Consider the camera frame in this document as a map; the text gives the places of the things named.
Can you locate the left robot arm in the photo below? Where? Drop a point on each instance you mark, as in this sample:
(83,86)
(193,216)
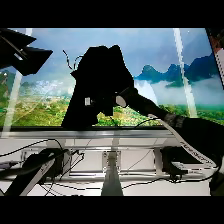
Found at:
(28,180)

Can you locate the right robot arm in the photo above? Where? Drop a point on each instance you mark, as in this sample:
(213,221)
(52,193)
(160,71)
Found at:
(200,135)

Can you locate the silver frame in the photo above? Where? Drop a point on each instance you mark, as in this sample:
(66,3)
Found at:
(111,181)

